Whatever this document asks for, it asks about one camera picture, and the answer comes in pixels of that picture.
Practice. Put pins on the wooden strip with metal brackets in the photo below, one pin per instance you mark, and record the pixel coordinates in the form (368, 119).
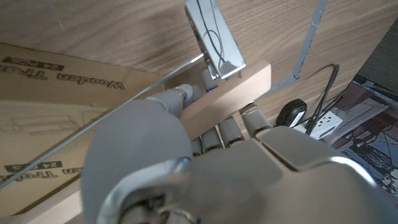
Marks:
(224, 96)

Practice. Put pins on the white power strip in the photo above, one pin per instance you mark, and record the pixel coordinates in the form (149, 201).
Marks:
(326, 123)

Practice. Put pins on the grey tape outline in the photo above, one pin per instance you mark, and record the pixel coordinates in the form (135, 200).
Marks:
(311, 31)

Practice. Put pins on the brown cardboard box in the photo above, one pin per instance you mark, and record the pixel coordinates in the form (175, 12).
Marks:
(62, 102)

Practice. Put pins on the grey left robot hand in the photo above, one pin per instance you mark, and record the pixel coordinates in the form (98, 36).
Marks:
(248, 186)

